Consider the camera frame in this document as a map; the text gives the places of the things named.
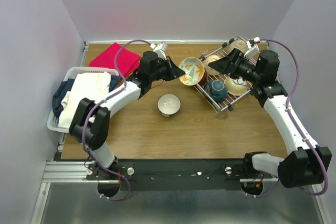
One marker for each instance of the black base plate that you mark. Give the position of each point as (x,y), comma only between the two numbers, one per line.
(194,184)

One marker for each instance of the teal white bowl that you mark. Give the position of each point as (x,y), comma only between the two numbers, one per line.
(169,105)

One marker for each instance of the red bowl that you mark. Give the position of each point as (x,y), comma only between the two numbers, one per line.
(203,81)

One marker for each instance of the wire dish rack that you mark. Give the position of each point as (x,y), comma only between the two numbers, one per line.
(206,58)

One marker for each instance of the white cloth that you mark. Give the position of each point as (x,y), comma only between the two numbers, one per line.
(93,86)

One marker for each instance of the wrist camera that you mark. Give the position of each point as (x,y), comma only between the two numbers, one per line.
(159,49)
(253,49)

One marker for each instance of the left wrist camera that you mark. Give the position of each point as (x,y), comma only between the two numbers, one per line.
(159,49)

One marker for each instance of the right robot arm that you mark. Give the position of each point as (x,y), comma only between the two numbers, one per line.
(307,162)

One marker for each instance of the navy blue garment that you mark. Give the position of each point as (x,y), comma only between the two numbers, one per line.
(57,100)

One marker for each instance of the white floral bowl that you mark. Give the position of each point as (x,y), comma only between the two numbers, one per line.
(194,71)

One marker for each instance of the plain beige bowl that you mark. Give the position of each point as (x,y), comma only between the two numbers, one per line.
(239,44)

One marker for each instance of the cream striped bowl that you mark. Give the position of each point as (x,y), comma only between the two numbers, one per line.
(236,87)

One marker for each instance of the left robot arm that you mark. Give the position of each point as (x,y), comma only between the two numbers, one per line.
(90,124)

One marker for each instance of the aluminium frame rail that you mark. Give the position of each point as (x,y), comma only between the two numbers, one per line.
(65,171)

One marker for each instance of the red folded cloth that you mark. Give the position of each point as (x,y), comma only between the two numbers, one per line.
(127,61)

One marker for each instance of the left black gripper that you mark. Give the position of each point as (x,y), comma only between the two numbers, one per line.
(174,71)

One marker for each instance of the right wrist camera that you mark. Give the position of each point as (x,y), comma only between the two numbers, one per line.
(253,49)

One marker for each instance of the white laundry basket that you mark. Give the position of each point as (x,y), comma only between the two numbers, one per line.
(52,122)

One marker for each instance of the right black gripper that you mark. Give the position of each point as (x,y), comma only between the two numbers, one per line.
(223,65)

